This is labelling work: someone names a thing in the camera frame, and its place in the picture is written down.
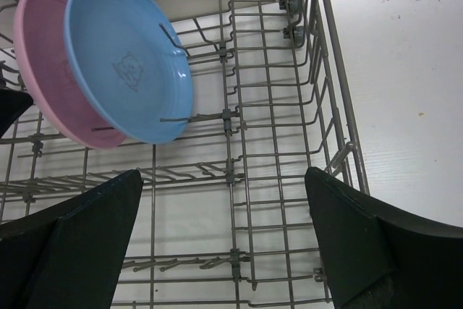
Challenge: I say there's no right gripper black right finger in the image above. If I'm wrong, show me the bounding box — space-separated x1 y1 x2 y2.
305 167 462 308

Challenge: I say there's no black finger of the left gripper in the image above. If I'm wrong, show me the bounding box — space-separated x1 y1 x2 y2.
0 89 33 136

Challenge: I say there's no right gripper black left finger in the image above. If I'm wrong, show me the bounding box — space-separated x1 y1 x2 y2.
1 169 143 308

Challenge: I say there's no pink plate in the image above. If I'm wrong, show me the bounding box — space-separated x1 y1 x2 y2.
13 0 126 149

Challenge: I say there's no blue plate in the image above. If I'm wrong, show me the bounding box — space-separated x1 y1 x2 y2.
64 0 194 145

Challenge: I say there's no grey wire dish rack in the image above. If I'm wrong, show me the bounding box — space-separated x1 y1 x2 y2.
1 0 368 308

